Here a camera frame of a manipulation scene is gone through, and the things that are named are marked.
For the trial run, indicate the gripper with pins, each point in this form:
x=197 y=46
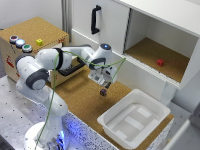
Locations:
x=99 y=74

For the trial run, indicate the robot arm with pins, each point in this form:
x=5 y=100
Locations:
x=40 y=63

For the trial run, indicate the purple block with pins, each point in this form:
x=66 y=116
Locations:
x=103 y=92

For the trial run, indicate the pink block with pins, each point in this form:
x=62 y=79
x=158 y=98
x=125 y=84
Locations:
x=160 y=62

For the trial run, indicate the yellow block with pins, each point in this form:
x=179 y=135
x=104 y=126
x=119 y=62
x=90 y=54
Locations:
x=39 y=42

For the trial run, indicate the white sliding door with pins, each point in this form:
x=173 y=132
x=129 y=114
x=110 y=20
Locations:
x=113 y=23

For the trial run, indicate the white plastic box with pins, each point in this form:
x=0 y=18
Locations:
x=133 y=120

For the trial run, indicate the green button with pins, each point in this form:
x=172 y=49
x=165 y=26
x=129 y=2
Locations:
x=26 y=48

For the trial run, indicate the white cabinet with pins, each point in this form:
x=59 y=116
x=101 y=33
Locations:
x=156 y=20

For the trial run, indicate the blue button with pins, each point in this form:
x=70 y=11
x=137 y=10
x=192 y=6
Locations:
x=20 y=42

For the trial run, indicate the red button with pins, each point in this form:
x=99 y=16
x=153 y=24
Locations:
x=14 y=39

